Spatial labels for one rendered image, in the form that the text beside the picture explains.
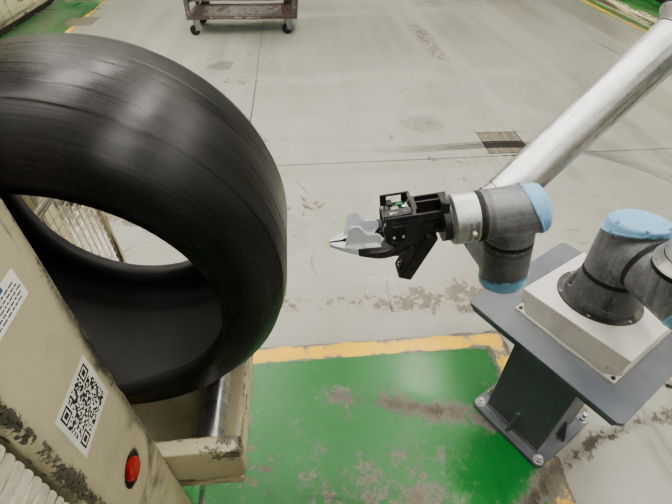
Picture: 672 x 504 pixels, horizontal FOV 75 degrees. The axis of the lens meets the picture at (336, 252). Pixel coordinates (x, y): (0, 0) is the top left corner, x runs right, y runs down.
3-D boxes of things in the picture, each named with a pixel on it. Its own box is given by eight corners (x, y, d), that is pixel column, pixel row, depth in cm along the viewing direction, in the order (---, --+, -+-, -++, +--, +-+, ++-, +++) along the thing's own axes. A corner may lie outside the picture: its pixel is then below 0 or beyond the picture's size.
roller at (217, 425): (220, 458, 75) (225, 446, 73) (193, 456, 74) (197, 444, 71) (237, 304, 101) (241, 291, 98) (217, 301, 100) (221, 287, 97)
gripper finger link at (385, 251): (355, 236, 78) (403, 229, 78) (356, 244, 79) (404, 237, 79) (358, 254, 75) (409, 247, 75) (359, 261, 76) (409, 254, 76)
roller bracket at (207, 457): (247, 475, 75) (239, 450, 69) (6, 496, 73) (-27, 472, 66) (249, 455, 78) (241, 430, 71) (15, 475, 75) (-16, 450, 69)
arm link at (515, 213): (551, 245, 76) (562, 197, 70) (480, 256, 77) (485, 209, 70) (529, 215, 84) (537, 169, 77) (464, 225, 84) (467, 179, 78)
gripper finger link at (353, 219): (324, 212, 78) (376, 204, 77) (329, 237, 82) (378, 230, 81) (325, 223, 75) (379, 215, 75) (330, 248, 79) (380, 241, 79)
